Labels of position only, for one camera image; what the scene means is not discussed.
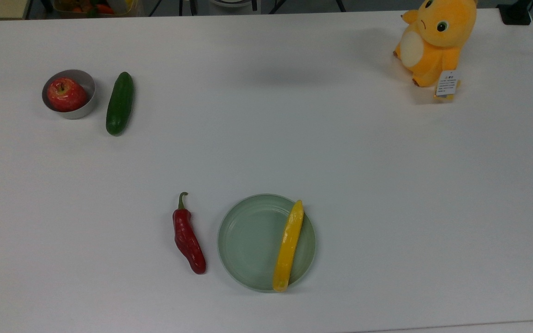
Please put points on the clear box of toy food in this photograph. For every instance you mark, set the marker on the clear box of toy food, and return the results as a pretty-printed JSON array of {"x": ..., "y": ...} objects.
[{"x": 95, "y": 7}]

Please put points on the black clamp on table corner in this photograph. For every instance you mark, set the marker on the black clamp on table corner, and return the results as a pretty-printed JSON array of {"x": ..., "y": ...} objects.
[{"x": 515, "y": 13}]

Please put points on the white paper plush tag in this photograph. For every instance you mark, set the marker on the white paper plush tag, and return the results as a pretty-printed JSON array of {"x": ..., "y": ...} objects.
[{"x": 447, "y": 84}]

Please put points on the red chili pepper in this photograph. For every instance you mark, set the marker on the red chili pepper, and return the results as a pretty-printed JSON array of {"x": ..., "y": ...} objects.
[{"x": 187, "y": 236}]

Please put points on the red apple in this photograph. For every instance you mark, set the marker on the red apple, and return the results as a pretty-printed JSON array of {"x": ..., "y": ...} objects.
[{"x": 66, "y": 95}]

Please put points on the green cucumber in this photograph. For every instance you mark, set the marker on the green cucumber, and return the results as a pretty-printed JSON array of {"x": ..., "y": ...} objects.
[{"x": 120, "y": 104}]

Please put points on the black robot mount frame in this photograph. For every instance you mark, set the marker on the black robot mount frame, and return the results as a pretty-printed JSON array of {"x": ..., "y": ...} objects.
[{"x": 181, "y": 5}]

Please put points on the pale green plastic plate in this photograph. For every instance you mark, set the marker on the pale green plastic plate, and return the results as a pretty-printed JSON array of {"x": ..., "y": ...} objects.
[{"x": 250, "y": 243}]

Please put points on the yellow toy banana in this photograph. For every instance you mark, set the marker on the yellow toy banana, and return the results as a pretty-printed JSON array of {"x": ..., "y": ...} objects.
[{"x": 288, "y": 245}]

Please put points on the small metal bowl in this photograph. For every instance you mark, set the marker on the small metal bowl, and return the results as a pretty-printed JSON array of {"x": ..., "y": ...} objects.
[{"x": 83, "y": 108}]

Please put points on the orange plush toy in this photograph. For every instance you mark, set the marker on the orange plush toy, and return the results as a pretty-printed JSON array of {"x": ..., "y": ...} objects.
[{"x": 437, "y": 41}]

